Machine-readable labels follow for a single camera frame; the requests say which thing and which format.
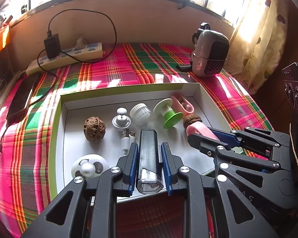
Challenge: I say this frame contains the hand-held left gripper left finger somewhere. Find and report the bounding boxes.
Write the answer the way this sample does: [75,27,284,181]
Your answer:
[21,142,139,238]

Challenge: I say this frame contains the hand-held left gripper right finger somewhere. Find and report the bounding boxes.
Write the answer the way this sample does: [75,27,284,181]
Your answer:
[161,142,280,238]

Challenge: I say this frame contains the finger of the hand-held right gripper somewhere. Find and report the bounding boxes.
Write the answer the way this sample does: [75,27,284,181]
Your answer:
[208,127,291,160]
[187,132,292,181]

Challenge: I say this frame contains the brown walnut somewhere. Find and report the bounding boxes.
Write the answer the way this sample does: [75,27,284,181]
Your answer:
[83,116,106,143]
[183,114,203,129]

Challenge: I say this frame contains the black rectangular lighter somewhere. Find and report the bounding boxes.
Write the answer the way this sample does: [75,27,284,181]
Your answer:
[136,128,164,194]

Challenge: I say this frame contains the short white usb cable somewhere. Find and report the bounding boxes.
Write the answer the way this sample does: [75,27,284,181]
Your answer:
[120,127,137,157]

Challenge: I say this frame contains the white cardboard box green sides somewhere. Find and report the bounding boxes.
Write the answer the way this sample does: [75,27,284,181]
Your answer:
[48,83,229,204]

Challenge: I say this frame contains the looped pink clip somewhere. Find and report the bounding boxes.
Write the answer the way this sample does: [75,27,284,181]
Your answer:
[170,94,194,116]

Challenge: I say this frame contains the green white spool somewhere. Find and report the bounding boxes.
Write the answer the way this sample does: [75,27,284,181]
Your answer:
[153,98,184,129]

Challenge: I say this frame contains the white disc with knob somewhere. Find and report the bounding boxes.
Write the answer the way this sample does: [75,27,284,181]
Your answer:
[71,154,110,179]

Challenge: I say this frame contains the grey white round knob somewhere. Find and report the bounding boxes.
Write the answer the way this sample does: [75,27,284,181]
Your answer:
[112,107,132,129]

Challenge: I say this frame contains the white ribbed plastic cap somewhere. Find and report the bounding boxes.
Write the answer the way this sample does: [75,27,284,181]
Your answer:
[130,103,153,126]

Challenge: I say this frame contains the small grey space heater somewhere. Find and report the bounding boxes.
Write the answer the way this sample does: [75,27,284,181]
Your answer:
[191,23,230,78]

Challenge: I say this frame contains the plaid tablecloth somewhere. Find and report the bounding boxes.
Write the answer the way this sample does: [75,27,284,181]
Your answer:
[0,42,275,238]

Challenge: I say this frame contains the cream dotted curtain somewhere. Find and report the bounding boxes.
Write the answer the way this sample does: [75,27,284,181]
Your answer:
[232,0,288,95]

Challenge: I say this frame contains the cream power strip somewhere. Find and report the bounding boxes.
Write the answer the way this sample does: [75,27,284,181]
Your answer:
[26,42,105,76]

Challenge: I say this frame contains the black phone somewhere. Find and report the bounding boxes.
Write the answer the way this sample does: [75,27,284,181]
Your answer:
[5,73,41,124]

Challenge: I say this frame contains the beige plug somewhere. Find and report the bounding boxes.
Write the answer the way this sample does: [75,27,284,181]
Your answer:
[75,37,86,50]

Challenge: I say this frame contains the black charger adapter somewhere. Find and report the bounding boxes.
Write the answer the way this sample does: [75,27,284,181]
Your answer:
[44,33,60,59]

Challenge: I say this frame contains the thin dark cable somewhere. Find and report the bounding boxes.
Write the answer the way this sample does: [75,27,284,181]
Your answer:
[0,125,10,155]

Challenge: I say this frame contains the black charger cable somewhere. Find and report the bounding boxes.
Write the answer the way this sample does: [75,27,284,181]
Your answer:
[30,9,118,105]

